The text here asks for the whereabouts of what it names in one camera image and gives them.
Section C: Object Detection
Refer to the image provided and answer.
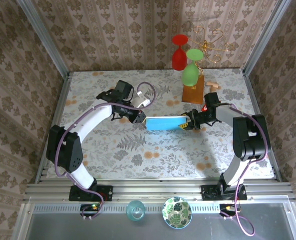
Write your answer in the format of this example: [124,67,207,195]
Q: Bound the blue paper box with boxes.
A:
[145,115,188,131]

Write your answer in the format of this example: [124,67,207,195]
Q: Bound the black connector box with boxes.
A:
[80,203,101,217]
[219,203,238,217]

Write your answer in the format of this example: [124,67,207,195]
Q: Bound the green plastic goblet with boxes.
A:
[182,48,204,87]

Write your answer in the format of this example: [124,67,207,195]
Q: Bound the red plastic goblet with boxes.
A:
[171,34,190,71]

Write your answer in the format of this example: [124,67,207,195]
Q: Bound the leaf pattern bowl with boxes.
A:
[162,196,193,229]

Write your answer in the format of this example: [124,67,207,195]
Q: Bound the teal glass cup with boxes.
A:
[126,199,146,222]

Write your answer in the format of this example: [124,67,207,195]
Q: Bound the grey metal panel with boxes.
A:
[11,202,296,240]

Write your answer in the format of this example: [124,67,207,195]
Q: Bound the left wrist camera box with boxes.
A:
[132,91,151,109]

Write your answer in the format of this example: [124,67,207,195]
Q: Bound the aluminium table side rail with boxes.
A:
[242,69,283,182]
[35,72,71,183]

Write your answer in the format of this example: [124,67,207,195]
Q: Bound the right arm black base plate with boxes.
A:
[201,184,248,201]

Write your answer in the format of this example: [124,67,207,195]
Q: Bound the aluminium mounting rail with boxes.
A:
[22,181,296,203]

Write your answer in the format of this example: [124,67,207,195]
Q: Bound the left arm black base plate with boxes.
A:
[69,185,113,202]

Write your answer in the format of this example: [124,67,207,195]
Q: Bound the slotted grey cable duct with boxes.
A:
[31,202,238,214]

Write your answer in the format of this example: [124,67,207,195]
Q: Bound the aluminium frame post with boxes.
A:
[242,0,292,75]
[15,0,71,76]

